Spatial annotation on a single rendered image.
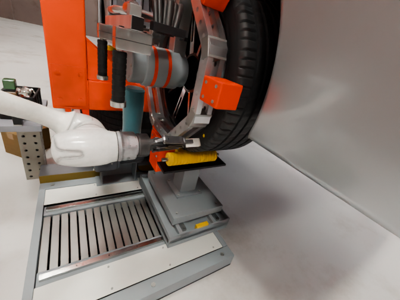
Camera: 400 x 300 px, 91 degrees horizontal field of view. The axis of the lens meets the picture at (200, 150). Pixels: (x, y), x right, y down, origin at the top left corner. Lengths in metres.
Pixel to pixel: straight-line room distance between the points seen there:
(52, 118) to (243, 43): 0.59
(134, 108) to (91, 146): 0.38
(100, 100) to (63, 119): 0.55
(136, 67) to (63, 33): 0.53
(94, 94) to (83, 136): 0.67
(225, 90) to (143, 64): 0.32
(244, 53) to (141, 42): 0.27
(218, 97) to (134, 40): 0.25
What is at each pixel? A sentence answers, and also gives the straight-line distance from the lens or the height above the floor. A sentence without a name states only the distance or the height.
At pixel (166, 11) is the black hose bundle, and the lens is 0.62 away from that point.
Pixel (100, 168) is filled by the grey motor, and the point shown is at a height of 0.26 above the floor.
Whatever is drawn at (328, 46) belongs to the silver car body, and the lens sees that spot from 0.51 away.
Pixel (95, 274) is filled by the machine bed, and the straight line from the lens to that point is 1.01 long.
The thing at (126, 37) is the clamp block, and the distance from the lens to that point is 0.58.
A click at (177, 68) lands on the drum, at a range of 0.77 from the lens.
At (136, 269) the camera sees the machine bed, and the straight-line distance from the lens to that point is 1.00.
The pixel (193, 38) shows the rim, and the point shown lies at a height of 0.98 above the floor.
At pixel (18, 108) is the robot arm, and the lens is 0.70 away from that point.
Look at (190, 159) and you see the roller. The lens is 0.86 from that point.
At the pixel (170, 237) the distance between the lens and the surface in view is 0.99.
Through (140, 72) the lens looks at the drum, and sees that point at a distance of 0.74.
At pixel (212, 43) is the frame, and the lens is 0.59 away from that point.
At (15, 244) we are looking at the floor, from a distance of 1.28.
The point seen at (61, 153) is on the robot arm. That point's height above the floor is 0.65.
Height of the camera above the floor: 0.94
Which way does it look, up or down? 26 degrees down
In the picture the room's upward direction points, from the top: 14 degrees clockwise
